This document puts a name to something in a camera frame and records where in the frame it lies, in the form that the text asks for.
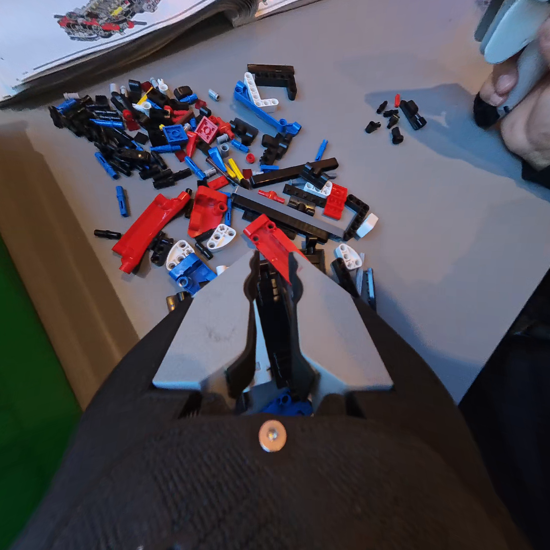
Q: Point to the grey desk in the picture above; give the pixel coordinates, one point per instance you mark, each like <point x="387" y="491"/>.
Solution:
<point x="429" y="215"/>

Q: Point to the open instruction booklet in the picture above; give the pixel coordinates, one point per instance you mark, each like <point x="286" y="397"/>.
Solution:
<point x="34" y="34"/>

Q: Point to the pile of toy bricks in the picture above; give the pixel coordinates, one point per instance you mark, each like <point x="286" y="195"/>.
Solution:
<point x="172" y="133"/>

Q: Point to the person's dark trousers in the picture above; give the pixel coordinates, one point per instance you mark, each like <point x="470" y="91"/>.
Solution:
<point x="507" y="429"/>

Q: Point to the green plastic bin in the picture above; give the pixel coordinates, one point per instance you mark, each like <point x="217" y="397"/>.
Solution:
<point x="25" y="386"/>

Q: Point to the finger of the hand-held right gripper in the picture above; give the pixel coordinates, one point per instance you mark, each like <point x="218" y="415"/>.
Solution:
<point x="513" y="30"/>
<point x="487" y="19"/>

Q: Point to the red angled panel brick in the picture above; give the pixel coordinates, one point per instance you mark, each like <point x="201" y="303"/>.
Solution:
<point x="266" y="238"/>

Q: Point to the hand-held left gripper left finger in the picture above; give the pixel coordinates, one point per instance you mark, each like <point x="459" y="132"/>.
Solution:
<point x="206" y="335"/>

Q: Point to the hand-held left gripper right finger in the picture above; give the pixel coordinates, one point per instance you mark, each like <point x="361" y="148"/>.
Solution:
<point x="343" y="339"/>

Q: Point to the person's right hand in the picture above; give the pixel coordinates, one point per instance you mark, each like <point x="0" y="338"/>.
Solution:
<point x="535" y="124"/>

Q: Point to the black connector brick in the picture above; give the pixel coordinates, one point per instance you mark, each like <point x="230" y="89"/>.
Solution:
<point x="412" y="114"/>

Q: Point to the person's right forearm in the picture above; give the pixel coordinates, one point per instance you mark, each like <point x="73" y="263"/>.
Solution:
<point x="537" y="174"/>

